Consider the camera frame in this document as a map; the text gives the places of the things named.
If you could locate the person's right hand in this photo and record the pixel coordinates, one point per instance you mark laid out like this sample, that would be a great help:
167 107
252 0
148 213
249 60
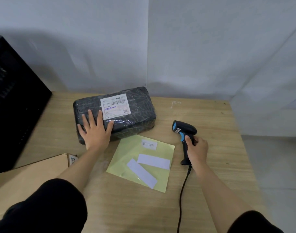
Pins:
199 150

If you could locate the person's left hand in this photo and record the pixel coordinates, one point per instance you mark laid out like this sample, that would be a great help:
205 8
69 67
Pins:
97 137

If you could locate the black blue barcode scanner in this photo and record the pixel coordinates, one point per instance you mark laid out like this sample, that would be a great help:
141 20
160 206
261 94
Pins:
184 129

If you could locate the yellow sticker backing sheet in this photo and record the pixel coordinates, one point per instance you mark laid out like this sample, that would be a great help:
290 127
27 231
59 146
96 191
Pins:
128 152

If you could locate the large black parcel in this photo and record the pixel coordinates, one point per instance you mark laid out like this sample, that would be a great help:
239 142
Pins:
138 114

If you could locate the small white return sticker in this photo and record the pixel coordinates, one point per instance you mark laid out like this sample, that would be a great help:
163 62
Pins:
149 144

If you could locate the cardboard box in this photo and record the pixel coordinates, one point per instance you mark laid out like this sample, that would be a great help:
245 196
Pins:
28 181

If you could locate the black plastic crate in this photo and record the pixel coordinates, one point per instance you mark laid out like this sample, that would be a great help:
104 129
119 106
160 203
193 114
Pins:
14 106

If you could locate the person's right forearm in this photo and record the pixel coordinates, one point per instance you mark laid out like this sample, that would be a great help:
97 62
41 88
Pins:
218 191

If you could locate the person's left forearm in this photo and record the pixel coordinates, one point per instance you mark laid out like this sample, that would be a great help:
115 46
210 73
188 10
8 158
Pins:
80 169

